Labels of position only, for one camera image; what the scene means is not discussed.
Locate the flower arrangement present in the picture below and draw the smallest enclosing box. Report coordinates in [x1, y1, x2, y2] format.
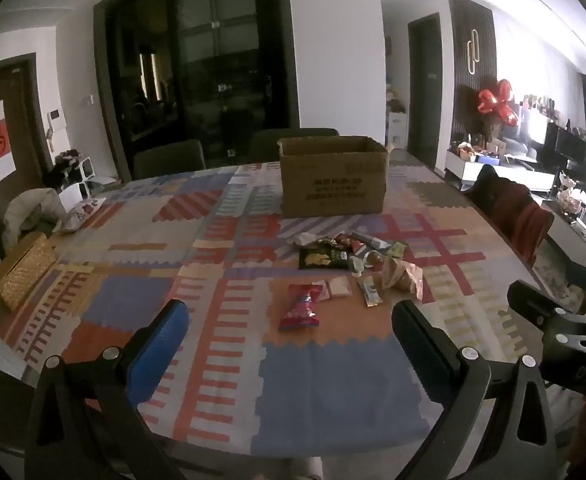
[556, 172, 586, 218]

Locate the beige jacket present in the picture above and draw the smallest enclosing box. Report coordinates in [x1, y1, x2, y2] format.
[3, 187, 68, 251]

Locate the gold wall ornament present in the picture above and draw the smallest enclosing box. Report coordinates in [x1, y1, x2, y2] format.
[464, 30, 483, 75]

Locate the blue white bar packet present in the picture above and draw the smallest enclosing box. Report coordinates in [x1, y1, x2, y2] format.
[357, 276, 384, 307]

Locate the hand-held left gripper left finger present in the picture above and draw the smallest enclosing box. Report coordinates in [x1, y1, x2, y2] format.
[24, 299, 191, 480]

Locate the dark slatted wall panel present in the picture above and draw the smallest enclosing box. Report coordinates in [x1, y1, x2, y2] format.
[447, 0, 499, 151]

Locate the black television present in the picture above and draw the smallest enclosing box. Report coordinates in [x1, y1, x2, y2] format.
[543, 122, 586, 166]

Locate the white shelf rack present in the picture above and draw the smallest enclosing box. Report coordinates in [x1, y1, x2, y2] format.
[53, 155, 98, 201]

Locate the dark red jacket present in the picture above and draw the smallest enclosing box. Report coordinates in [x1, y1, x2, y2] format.
[466, 164, 554, 266]

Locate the white storage box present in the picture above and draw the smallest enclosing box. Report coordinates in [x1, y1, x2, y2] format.
[385, 110, 409, 151]

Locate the dark room door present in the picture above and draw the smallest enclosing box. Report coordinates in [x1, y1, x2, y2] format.
[407, 12, 446, 168]

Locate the brown entrance door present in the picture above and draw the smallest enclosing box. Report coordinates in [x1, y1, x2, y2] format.
[0, 52, 44, 256]

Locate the brown crinkled snack packet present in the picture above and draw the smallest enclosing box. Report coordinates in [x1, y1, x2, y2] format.
[380, 256, 425, 301]

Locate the woven straw box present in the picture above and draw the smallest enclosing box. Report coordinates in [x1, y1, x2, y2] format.
[0, 232, 58, 311]

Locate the pink wafer packet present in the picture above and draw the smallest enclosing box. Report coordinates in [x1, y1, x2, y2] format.
[329, 276, 354, 299]

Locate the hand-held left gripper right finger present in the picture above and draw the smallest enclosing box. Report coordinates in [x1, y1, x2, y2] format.
[391, 300, 559, 480]

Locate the grey side cabinet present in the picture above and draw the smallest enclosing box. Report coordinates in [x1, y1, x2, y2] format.
[538, 195, 586, 261]

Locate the white low cabinet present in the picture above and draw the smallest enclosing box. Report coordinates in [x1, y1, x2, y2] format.
[446, 152, 559, 193]

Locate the dark dining chair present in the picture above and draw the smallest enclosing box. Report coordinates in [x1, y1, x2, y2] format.
[133, 139, 206, 181]
[248, 128, 340, 163]

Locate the dark bag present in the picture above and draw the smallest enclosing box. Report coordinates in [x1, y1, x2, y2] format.
[43, 149, 81, 188]

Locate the brown cardboard box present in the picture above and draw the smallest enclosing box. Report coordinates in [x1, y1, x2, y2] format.
[278, 136, 390, 219]

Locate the colourful patterned tablecloth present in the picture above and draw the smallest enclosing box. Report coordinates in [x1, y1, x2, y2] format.
[0, 160, 574, 461]

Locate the long white tube packet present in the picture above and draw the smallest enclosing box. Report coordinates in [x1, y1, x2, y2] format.
[353, 230, 391, 251]

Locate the white intercom panel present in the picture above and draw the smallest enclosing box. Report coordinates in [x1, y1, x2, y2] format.
[45, 110, 68, 153]

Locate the dark glass sliding door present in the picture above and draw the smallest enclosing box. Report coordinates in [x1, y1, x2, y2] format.
[94, 0, 301, 181]

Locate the red bow balloon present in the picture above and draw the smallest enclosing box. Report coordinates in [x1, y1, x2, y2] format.
[477, 79, 519, 123]

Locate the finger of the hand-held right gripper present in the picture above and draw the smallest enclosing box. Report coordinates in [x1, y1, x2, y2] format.
[506, 280, 566, 328]

